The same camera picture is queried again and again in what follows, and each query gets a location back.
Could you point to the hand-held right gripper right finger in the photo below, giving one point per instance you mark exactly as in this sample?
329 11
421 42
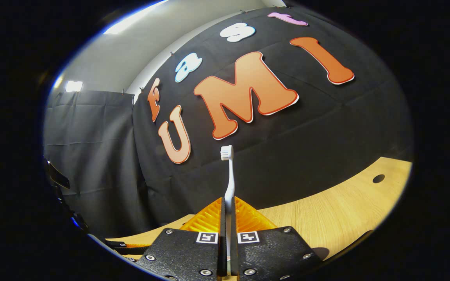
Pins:
234 253

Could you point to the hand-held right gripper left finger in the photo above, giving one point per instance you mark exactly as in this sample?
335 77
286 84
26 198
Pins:
222 253

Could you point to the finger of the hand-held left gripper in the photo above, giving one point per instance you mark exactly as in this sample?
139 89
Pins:
131 246

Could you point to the white toothbrush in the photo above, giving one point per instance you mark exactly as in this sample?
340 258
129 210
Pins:
230 183

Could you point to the ceiling light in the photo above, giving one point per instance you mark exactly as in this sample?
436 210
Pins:
74 86

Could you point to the black backdrop cloth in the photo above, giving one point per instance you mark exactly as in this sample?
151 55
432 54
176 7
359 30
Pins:
307 136

